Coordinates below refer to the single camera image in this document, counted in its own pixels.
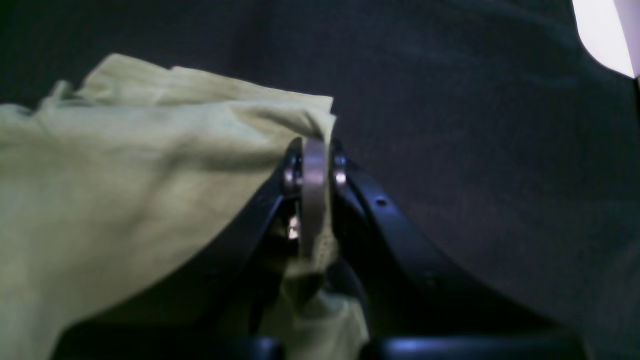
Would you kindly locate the white bin right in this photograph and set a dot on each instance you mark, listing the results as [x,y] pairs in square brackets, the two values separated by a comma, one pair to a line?
[610,32]

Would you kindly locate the black table cloth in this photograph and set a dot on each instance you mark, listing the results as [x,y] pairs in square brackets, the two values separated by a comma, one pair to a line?
[486,120]

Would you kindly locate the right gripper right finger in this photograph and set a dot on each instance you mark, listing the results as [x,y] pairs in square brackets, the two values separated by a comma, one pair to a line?
[420,304]

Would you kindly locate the light green T-shirt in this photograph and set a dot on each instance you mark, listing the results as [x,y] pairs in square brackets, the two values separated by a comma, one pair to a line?
[107,188]

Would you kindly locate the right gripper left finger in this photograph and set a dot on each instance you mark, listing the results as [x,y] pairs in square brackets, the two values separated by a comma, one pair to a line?
[238,273]

